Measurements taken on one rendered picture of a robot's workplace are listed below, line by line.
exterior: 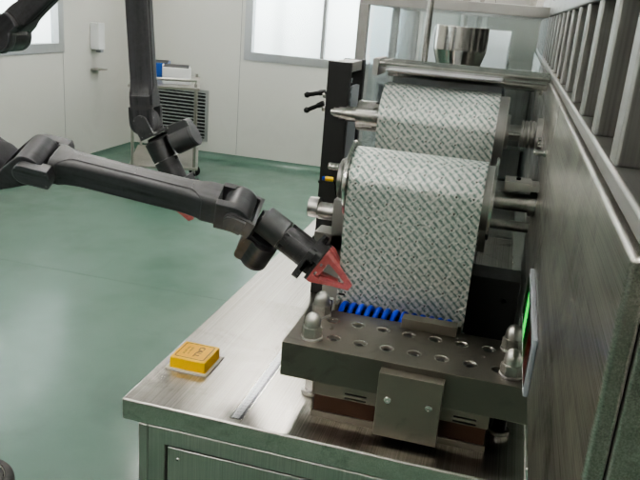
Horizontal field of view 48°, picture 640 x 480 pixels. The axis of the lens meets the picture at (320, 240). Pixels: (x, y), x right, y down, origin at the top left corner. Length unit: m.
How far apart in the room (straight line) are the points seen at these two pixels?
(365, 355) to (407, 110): 0.55
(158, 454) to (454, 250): 0.62
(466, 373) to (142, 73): 1.01
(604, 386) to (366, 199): 0.89
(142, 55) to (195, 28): 5.74
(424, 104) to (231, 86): 5.92
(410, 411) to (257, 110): 6.25
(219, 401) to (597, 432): 0.90
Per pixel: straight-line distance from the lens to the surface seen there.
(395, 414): 1.15
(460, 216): 1.24
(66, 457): 2.73
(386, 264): 1.28
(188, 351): 1.36
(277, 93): 7.16
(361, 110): 1.53
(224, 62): 7.34
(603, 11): 0.84
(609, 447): 0.43
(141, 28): 1.71
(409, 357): 1.16
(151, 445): 1.29
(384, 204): 1.25
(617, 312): 0.40
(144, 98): 1.72
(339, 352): 1.14
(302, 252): 1.29
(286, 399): 1.26
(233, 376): 1.32
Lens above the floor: 1.54
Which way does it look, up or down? 18 degrees down
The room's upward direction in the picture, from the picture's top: 5 degrees clockwise
